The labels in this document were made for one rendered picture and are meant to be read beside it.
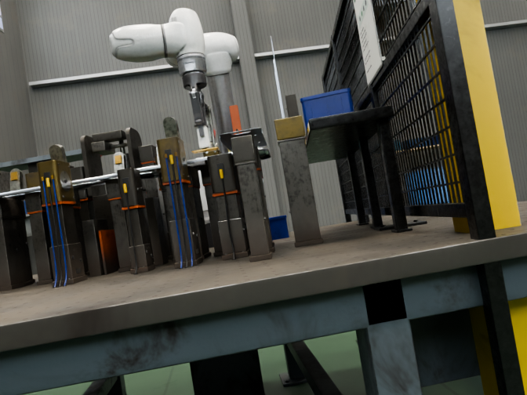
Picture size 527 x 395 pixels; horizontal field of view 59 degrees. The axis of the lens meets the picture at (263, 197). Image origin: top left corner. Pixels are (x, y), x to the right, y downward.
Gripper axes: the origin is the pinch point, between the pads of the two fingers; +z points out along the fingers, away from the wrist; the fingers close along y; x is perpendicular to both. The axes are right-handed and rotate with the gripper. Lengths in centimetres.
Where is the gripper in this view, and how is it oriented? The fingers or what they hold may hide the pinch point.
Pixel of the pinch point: (203, 137)
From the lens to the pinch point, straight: 150.7
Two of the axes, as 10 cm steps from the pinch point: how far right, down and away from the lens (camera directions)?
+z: 1.6, 9.9, -0.4
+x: 9.9, -1.6, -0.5
